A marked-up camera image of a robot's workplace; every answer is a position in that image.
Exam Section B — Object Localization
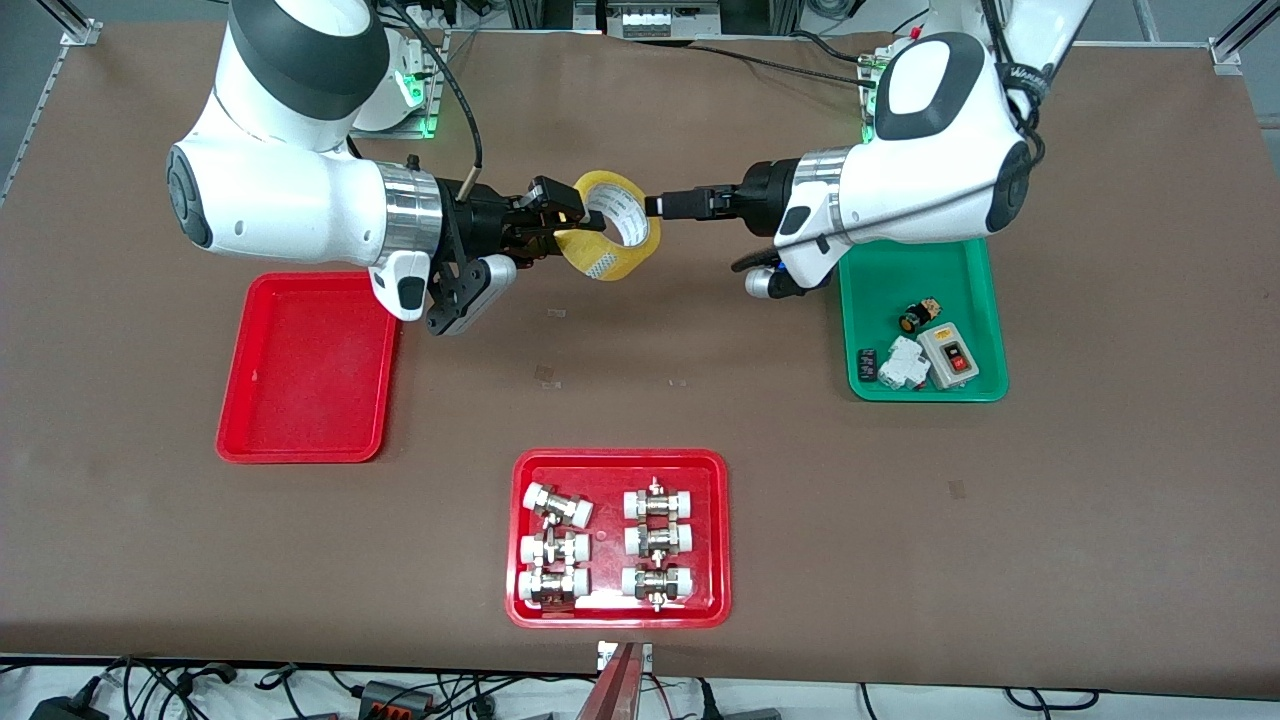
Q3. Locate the yellow tape roll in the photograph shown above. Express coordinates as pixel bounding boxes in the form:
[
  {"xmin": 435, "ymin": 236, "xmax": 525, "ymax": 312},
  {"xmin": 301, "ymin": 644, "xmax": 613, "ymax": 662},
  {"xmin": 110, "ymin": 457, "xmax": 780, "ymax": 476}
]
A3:
[{"xmin": 552, "ymin": 169, "xmax": 664, "ymax": 284}]

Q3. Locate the green plastic tray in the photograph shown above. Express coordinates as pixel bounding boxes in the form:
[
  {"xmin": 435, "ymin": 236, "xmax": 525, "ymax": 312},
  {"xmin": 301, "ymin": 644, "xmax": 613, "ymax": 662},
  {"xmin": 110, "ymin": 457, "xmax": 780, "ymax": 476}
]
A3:
[{"xmin": 836, "ymin": 236, "xmax": 1009, "ymax": 403}]

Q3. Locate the empty red plastic tray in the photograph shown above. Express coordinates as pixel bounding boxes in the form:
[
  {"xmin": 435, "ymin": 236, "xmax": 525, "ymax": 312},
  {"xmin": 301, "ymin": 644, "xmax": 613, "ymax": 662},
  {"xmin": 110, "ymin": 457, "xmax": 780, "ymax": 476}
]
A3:
[{"xmin": 215, "ymin": 271, "xmax": 403, "ymax": 465}]

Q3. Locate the red tray with fittings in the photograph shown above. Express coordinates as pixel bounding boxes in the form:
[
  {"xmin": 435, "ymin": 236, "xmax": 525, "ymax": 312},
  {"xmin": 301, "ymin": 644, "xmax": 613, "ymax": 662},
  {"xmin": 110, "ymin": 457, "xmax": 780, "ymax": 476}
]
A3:
[{"xmin": 505, "ymin": 448, "xmax": 732, "ymax": 630}]

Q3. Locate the grey power strip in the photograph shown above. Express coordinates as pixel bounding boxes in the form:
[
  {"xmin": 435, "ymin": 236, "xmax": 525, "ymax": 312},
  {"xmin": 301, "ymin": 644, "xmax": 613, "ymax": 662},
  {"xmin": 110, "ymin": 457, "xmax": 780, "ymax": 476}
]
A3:
[{"xmin": 620, "ymin": 4, "xmax": 723, "ymax": 40}]

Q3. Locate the black yellow push button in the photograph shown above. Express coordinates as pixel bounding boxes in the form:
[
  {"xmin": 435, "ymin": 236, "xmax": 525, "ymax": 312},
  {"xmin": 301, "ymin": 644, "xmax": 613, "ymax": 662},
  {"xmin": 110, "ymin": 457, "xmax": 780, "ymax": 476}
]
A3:
[{"xmin": 897, "ymin": 297, "xmax": 944, "ymax": 337}]

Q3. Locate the white circuit breaker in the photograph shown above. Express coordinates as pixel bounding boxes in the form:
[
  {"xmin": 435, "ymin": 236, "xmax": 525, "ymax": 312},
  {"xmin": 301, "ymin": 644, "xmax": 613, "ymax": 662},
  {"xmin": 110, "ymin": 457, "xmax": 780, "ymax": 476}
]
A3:
[{"xmin": 877, "ymin": 336, "xmax": 932, "ymax": 393}]

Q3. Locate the metal fitting with white caps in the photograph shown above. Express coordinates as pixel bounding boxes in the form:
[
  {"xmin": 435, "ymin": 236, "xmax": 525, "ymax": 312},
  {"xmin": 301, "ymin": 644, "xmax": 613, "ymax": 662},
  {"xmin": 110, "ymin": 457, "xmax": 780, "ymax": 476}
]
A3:
[
  {"xmin": 624, "ymin": 520, "xmax": 695, "ymax": 560},
  {"xmin": 620, "ymin": 562, "xmax": 696, "ymax": 612},
  {"xmin": 519, "ymin": 530, "xmax": 592, "ymax": 568},
  {"xmin": 623, "ymin": 477, "xmax": 697, "ymax": 522},
  {"xmin": 523, "ymin": 482, "xmax": 595, "ymax": 530},
  {"xmin": 517, "ymin": 566, "xmax": 592, "ymax": 610}
]

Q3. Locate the red aluminium profile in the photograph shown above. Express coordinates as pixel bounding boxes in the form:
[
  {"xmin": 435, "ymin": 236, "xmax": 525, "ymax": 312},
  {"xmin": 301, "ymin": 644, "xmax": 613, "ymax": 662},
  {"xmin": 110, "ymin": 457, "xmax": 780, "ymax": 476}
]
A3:
[{"xmin": 574, "ymin": 642, "xmax": 642, "ymax": 720}]

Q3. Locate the black connector box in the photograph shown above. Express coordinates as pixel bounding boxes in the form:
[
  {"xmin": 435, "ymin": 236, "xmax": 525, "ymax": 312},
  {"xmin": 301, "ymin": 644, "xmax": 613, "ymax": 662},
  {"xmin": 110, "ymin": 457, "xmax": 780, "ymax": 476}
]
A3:
[{"xmin": 358, "ymin": 680, "xmax": 438, "ymax": 717}]

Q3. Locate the black power adapter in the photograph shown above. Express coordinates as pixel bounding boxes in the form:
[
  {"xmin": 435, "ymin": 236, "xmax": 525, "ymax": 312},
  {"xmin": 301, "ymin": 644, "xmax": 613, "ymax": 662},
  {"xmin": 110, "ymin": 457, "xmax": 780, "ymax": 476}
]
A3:
[{"xmin": 28, "ymin": 694, "xmax": 109, "ymax": 720}]

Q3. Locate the black cable on table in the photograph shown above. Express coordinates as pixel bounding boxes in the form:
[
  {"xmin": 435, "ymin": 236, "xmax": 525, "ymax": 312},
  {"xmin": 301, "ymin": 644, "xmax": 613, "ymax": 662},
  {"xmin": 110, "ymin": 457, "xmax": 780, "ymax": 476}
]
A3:
[{"xmin": 688, "ymin": 32, "xmax": 873, "ymax": 89}]

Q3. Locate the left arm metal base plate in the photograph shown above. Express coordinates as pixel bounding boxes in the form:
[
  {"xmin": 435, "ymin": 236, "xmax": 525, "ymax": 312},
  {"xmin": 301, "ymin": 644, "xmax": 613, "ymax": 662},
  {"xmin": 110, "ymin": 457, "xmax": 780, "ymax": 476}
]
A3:
[{"xmin": 858, "ymin": 45, "xmax": 886, "ymax": 146}]

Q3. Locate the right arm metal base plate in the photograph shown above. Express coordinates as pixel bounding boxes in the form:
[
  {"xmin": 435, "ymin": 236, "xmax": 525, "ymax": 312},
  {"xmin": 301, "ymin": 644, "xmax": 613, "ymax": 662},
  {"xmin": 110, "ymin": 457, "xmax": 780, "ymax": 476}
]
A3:
[{"xmin": 350, "ymin": 30, "xmax": 448, "ymax": 140}]

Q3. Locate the grey switch box red button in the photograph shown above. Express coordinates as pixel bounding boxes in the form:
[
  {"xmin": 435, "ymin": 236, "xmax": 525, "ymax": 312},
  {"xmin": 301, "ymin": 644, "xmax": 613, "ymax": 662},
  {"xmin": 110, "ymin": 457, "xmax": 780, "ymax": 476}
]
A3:
[{"xmin": 917, "ymin": 322, "xmax": 982, "ymax": 391}]

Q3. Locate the silver metal bracket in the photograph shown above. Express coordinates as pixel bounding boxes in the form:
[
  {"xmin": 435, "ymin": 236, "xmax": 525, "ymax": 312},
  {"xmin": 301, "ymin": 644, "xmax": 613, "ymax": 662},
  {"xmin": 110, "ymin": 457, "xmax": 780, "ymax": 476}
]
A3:
[{"xmin": 596, "ymin": 640, "xmax": 654, "ymax": 674}]

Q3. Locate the aluminium frame rail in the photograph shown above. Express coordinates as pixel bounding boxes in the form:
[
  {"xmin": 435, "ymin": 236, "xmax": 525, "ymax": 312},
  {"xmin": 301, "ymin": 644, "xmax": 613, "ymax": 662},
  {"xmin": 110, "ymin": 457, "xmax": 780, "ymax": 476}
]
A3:
[
  {"xmin": 0, "ymin": 0, "xmax": 104, "ymax": 206},
  {"xmin": 1208, "ymin": 0, "xmax": 1280, "ymax": 76}
]

